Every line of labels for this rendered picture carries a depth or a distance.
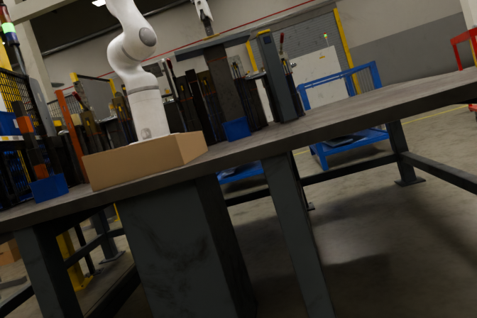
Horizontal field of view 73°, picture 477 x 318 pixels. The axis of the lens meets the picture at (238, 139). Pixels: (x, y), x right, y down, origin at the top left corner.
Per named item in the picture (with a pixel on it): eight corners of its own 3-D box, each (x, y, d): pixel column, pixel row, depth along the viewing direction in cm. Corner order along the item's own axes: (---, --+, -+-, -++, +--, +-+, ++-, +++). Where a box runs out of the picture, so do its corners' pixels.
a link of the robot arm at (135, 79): (138, 89, 113) (122, 23, 113) (113, 102, 125) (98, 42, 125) (165, 88, 122) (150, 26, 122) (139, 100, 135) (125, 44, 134)
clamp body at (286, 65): (301, 116, 184) (282, 55, 182) (308, 115, 172) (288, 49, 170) (289, 120, 183) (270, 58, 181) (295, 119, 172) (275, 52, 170)
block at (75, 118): (100, 179, 172) (77, 113, 170) (98, 179, 168) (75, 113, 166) (94, 181, 171) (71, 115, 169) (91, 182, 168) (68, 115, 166)
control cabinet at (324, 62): (272, 137, 949) (248, 57, 936) (272, 135, 1002) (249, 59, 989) (353, 113, 915) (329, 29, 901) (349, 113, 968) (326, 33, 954)
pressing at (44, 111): (57, 136, 185) (38, 79, 183) (49, 136, 174) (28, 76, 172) (57, 136, 185) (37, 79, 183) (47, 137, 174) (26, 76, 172)
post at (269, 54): (294, 119, 165) (269, 36, 163) (299, 118, 158) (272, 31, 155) (280, 123, 165) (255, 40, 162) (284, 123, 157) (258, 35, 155)
